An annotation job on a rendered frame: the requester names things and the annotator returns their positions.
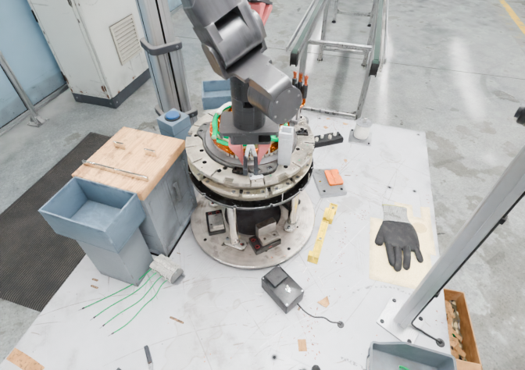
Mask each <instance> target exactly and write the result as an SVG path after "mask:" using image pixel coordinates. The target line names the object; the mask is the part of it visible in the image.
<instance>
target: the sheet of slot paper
mask: <svg viewBox="0 0 525 370"><path fill-rule="evenodd" d="M395 205H397V206H401V207H405V208H407V216H408V219H409V221H410V222H411V223H412V225H413V226H414V228H415V230H416V232H417V235H418V237H419V242H420V251H421V253H422V256H423V263H419V262H418V261H417V259H416V256H415V253H414V252H411V265H410V269H409V270H404V269H403V267H402V270H401V271H400V272H396V271H395V270H394V267H392V266H390V265H389V262H388V255H387V252H386V247H385V244H384V243H383V245H382V246H377V245H376V244H375V243H374V241H375V238H376V235H377V232H378V230H379V228H380V225H381V224H382V222H383V219H378V218H373V217H370V274H369V279H373V280H376V281H381V282H384V283H390V284H394V285H397V286H403V287H408V288H411V289H416V288H417V286H418V285H419V284H420V282H421V281H422V279H423V278H424V276H425V275H426V274H427V273H428V272H429V270H430V269H431V268H432V265H431V259H430V255H435V256H436V251H435V246H434V236H433V231H432V225H431V219H430V208H429V207H420V214H421V218H419V217H414V216H413V206H412V205H408V204H403V203H398V202H395Z"/></svg>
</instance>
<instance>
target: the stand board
mask: <svg viewBox="0 0 525 370"><path fill-rule="evenodd" d="M113 141H118V142H121V143H124V145H125V148H126V149H125V150H123V149H120V148H115V146H114V144H113ZM144 148H147V149H151V150H154V151H155V153H156V157H152V156H149V155H146V154H145V152H144ZM184 149H185V140H181V139H177V138H173V137H168V136H163V135H160V134H156V133H149V132H146V131H142V130H136V129H132V128H129V127H125V126H124V127H123V128H122V129H121V130H119V131H118V132H117V133H116V134H115V135H114V136H113V137H112V138H111V139H110V140H108V141H107V142H106V143H105V144H104V145H103V146H102V147H101V148H100V149H98V150H97V151H96V152H95V153H94V154H93V155H92V156H91V157H90V158H89V159H88V160H87V161H89V162H95V163H98V164H101V165H107V166H110V167H113V168H116V169H122V170H125V171H128V172H132V173H137V174H140V175H143V176H147V177H148V179H149V181H148V182H146V181H143V180H138V179H135V178H131V177H128V176H123V175H120V174H116V173H111V172H108V171H105V170H102V169H96V168H93V167H90V166H87V165H84V164H83V165H82V166H81V167H80V168H79V169H77V170H76V171H75V172H74V173H73V174H72V177H75V176H78V177H80V178H84V179H87V180H92V181H95V182H98V183H103V184H106V185H109V186H112V187H117V188H120V189H123V190H128V191H131V192H134V193H137V195H138V198H139V200H142V201H144V200H145V198H146V197H147V196H148V195H149V194H150V192H151V191H152V190H153V188H154V187H155V186H156V184H157V183H158V182H159V181H160V180H161V179H162V177H163V176H164V175H165V173H166V172H167V170H168V169H169V168H170V166H171V165H172V164H173V163H174V162H175V161H176V159H177V158H178V157H179V155H180V154H181V153H182V151H183V150H184Z"/></svg>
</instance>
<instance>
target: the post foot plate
mask: <svg viewBox="0 0 525 370"><path fill-rule="evenodd" d="M403 304H404V303H403V302H402V301H400V300H399V299H398V298H396V297H394V296H391V298H390V300H389V301H388V303H387V304H386V306H385V308H384V310H383V311H382V312H381V314H380V316H379V318H378V320H377V321H376V323H377V324H378V325H379V326H381V327H382V328H383V329H385V330H386V331H388V332H389V333H390V334H391V335H392V336H394V337H395V338H397V339H398V340H400V341H402V342H408V343H413V344H414V343H415V341H416V338H417V337H418V335H419V333H420V331H419V330H418V329H415V328H414V327H413V326H412V325H411V323H409V324H408V325H407V326H406V328H405V329H404V328H402V327H401V326H400V325H401V324H400V323H398V324H397V323H396V322H394V318H395V316H396V315H397V313H398V311H399V310H400V309H401V307H402V306H403ZM425 321H426V318H425V317H423V316H422V315H419V316H418V317H417V318H416V320H415V321H414V322H413V325H415V326H416V327H418V328H420V329H422V327H423V324H424V323H425Z"/></svg>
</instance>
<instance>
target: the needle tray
mask: <svg viewBox="0 0 525 370"><path fill-rule="evenodd" d="M228 102H231V96H230V79H228V80H203V81H202V105H203V110H209V109H218V108H220V107H221V106H222V105H224V104H226V103H228Z"/></svg>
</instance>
